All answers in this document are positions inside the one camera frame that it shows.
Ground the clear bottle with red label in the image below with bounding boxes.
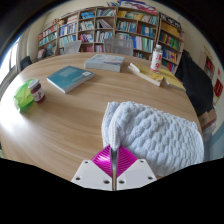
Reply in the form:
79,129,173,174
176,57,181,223
149,44,164,73

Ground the closed yellow book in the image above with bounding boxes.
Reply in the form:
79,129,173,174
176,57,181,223
159,67,187,92

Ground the green plastic bag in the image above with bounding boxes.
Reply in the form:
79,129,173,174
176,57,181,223
13,78,35,110

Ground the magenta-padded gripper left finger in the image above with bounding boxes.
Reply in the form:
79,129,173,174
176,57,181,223
70,144,115,192

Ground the small wooden wall shelf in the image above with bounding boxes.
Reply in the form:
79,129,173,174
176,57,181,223
203,54,216,74

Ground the cardboard box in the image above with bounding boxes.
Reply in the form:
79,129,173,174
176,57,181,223
199,108,218,131

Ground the window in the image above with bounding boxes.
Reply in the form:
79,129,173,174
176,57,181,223
0,39,21,98

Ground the teal book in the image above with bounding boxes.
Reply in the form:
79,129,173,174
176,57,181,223
46,65,96,95

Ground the red banner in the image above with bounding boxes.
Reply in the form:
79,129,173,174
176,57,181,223
213,78,224,98

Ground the wooden bookshelf with books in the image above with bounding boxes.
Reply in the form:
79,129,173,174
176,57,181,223
36,0,186,74

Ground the grey book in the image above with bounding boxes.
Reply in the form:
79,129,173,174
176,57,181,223
83,53,126,73

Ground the white knitted towel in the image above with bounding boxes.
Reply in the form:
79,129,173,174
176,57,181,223
101,100,205,178

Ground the small jar with white lid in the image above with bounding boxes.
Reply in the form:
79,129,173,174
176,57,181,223
27,78,46,104

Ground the grey mesh chair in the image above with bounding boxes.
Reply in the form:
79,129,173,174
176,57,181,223
103,37,135,57
63,40,83,55

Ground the open yellow book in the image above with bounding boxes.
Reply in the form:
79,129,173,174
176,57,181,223
127,62,165,88

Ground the black cloth cover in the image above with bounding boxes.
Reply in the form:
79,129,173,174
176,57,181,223
174,49,214,118

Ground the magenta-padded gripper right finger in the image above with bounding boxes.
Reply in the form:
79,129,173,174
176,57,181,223
114,144,158,192

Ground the black office chair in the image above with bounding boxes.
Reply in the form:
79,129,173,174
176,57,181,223
19,55,34,71

